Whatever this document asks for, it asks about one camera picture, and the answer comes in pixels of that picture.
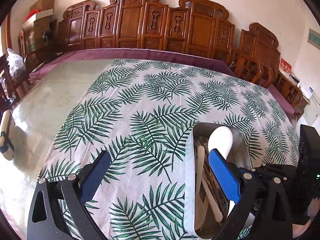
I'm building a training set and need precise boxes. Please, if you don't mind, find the grey metal utensil tray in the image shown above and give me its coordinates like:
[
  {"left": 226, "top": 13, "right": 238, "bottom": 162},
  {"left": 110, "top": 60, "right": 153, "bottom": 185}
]
[{"left": 183, "top": 122, "right": 254, "bottom": 239}]

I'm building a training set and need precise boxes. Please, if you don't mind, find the white ceramic soup spoon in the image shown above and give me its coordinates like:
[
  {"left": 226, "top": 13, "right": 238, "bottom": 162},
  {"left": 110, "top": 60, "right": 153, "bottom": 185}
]
[{"left": 208, "top": 126, "right": 233, "bottom": 160}]

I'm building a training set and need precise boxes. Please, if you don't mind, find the person's right hand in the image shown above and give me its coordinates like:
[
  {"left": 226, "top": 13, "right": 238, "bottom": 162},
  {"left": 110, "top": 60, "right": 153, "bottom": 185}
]
[{"left": 292, "top": 198, "right": 319, "bottom": 239}]

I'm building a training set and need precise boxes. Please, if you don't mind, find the cardboard boxes stack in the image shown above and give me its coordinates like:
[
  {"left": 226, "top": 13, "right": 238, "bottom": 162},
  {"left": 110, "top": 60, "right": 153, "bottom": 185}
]
[{"left": 22, "top": 0, "right": 54, "bottom": 52}]

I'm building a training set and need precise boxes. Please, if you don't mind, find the red sign card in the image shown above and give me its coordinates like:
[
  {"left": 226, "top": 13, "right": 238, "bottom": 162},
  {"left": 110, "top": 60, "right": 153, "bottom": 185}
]
[{"left": 279, "top": 58, "right": 292, "bottom": 75}]

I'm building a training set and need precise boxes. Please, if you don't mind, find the white plastic bag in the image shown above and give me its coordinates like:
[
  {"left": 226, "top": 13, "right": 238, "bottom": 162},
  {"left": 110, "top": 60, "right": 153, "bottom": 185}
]
[{"left": 7, "top": 48, "right": 26, "bottom": 81}]

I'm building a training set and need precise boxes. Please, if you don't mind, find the cream plastic spoon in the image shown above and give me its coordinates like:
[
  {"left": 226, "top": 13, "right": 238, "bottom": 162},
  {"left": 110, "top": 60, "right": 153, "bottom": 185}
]
[{"left": 194, "top": 146, "right": 223, "bottom": 230}]

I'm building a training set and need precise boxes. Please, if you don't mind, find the wooden armchair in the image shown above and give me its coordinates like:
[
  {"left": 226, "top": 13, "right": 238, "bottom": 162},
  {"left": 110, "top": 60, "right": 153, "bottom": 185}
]
[{"left": 227, "top": 49, "right": 274, "bottom": 88}]

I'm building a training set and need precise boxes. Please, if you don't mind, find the carved wooden bench back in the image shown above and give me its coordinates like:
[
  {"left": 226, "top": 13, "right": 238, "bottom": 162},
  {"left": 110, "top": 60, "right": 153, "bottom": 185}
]
[{"left": 56, "top": 0, "right": 235, "bottom": 61}]

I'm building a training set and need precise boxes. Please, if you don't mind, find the palm leaf tablecloth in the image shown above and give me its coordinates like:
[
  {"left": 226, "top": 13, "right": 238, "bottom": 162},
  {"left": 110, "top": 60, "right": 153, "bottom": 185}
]
[{"left": 40, "top": 59, "right": 299, "bottom": 239}]

